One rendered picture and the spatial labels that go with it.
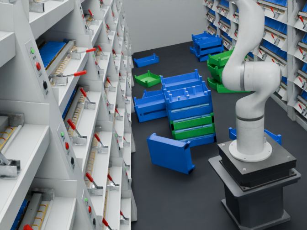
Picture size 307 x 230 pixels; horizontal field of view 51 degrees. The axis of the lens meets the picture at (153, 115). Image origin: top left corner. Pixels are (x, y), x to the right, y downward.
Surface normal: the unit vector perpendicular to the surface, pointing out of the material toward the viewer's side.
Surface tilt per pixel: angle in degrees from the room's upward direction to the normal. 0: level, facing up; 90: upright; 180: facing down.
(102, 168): 18
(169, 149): 90
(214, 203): 0
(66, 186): 90
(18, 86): 90
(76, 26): 90
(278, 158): 3
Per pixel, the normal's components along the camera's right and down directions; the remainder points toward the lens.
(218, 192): -0.18, -0.88
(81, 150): 0.13, -0.90
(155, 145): -0.61, 0.45
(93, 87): 0.06, 0.43
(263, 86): -0.41, 0.55
